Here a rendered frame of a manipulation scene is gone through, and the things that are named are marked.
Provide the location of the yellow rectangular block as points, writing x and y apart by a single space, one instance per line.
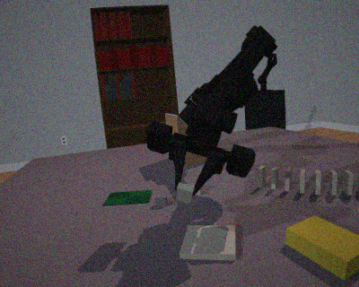
327 244

